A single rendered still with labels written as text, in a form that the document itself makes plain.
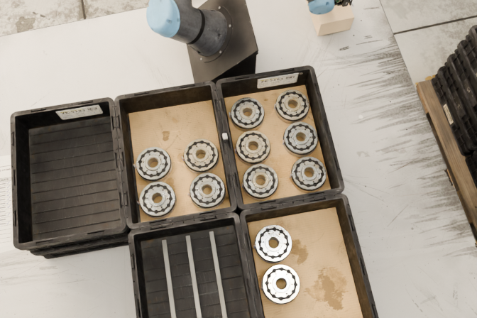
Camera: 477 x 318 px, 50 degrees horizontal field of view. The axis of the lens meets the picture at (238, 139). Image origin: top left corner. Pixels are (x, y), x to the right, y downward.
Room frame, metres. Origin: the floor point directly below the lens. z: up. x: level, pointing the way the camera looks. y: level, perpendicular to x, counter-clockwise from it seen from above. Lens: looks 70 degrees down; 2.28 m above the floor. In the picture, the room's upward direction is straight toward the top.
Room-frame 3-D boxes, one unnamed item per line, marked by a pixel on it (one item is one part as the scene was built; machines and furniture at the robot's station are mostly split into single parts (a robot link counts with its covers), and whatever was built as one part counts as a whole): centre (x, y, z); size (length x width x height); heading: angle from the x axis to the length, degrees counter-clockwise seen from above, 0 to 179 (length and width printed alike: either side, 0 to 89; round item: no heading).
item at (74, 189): (0.41, 0.48, 0.87); 0.40 x 0.30 x 0.11; 10
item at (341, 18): (1.06, -0.32, 0.76); 0.16 x 0.12 x 0.07; 14
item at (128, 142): (0.47, 0.18, 0.87); 0.40 x 0.30 x 0.11; 10
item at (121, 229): (0.41, 0.48, 0.92); 0.40 x 0.30 x 0.02; 10
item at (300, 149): (0.54, -0.19, 0.86); 0.10 x 0.10 x 0.01
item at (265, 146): (0.51, -0.04, 0.86); 0.10 x 0.10 x 0.01
